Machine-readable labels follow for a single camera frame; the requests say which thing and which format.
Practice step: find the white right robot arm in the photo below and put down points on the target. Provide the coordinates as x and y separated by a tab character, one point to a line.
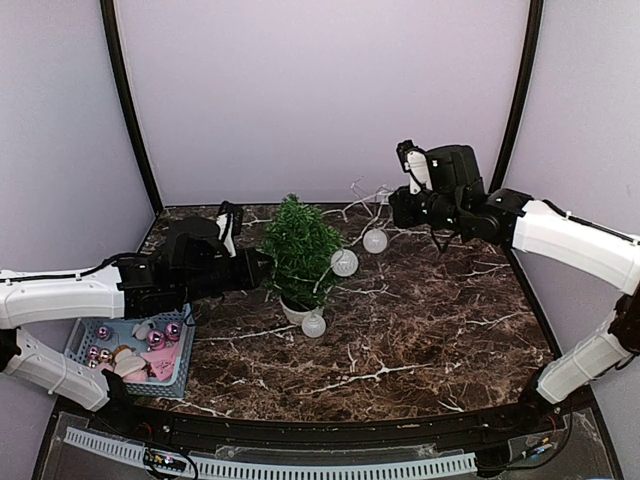
606	254

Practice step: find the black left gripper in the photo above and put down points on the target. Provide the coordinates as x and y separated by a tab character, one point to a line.
250	277

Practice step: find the small green christmas tree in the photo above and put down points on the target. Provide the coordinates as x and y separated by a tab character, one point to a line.
301	245

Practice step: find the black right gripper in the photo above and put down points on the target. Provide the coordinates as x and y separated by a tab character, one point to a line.
403	217

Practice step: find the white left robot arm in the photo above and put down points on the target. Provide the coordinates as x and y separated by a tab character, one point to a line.
28	298

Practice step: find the pink bauble ornaments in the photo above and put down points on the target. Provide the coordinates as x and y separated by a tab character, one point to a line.
147	351

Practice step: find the light blue plastic basket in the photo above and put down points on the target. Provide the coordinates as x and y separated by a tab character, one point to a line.
82	333

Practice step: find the white perforated cable tray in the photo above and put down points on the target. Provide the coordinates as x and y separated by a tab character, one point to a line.
166	465

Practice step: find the white ball string lights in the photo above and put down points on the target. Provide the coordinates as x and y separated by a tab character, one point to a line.
344	262

